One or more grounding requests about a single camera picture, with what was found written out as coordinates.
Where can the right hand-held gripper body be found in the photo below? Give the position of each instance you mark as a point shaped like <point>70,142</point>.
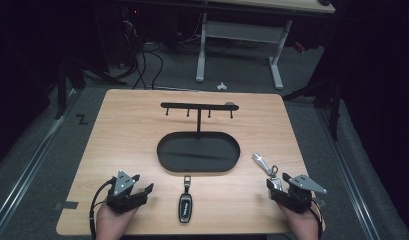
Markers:
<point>300,196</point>

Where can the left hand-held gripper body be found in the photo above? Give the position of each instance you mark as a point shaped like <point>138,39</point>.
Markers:
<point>120,186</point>

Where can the black car key fob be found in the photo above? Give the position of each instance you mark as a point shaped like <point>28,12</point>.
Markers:
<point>185,206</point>

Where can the black key rack with tray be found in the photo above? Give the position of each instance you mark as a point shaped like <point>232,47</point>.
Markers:
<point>198,153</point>

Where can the person's right hand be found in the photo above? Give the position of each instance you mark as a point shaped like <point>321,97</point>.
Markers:
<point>303,225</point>

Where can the person's left hand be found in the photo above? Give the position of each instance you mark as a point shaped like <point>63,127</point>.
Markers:
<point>112,223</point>

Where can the grey tape strip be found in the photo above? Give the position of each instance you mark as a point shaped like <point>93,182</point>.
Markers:
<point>68,205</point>

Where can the black metal stand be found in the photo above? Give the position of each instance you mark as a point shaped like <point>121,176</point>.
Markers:
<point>334,110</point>
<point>61,93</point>

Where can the small white floor object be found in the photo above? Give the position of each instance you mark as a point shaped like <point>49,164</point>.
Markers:
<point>221,86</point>

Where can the small red object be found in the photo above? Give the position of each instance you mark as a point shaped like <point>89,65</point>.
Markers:
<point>299,47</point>

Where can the white-framed desk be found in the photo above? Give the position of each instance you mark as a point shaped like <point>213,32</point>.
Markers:
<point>242,31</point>

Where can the metal floor rail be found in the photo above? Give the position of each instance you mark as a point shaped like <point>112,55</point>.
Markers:
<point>352,180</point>
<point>25,173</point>

